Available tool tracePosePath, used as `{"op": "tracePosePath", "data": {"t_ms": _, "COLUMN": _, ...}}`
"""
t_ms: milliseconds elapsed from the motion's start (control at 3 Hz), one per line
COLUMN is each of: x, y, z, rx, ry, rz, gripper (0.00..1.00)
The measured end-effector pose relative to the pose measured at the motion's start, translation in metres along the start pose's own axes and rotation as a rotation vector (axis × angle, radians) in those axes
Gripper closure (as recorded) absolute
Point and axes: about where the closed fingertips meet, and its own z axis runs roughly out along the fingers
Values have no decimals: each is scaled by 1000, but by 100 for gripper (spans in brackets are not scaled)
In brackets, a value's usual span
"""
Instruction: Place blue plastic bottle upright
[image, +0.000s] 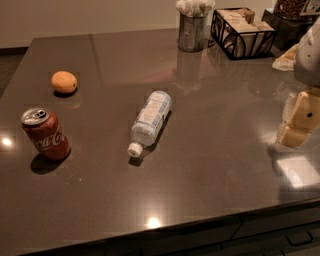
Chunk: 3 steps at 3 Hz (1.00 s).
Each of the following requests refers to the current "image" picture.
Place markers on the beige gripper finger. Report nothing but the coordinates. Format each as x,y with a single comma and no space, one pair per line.
305,119
289,106

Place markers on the clear plastic water bottle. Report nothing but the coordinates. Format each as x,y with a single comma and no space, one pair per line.
149,122

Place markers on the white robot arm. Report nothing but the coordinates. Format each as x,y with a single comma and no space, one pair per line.
307,63

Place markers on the dark snack container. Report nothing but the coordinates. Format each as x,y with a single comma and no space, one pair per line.
291,19

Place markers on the metal cup with stirrers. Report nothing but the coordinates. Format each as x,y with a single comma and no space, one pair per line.
192,23

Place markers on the orange fruit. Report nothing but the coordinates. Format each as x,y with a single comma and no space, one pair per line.
64,82

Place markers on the red Coca-Cola can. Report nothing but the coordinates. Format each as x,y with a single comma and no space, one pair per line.
45,132

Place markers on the black wire napkin basket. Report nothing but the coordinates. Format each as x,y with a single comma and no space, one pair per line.
239,35

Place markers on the black drawer handle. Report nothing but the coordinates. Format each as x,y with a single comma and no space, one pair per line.
300,239

